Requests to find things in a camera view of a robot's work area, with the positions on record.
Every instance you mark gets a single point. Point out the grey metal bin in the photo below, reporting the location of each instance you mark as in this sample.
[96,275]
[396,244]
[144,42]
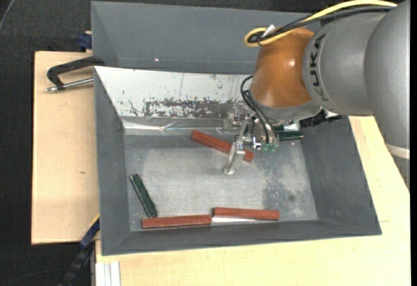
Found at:
[195,180]

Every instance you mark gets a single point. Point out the pale cardboard board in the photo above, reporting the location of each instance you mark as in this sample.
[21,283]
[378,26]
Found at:
[65,154]

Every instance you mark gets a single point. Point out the black cylinder on white bracket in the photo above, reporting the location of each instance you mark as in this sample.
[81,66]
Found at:
[291,135]

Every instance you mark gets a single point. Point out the red-brown flat block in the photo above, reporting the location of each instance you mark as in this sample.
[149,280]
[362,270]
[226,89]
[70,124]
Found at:
[177,221]
[246,213]
[208,141]

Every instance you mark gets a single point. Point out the dark green flat block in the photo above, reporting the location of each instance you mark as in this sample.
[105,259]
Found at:
[143,195]

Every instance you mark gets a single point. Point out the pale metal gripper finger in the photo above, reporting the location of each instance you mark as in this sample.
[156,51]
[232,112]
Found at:
[229,163]
[239,157]

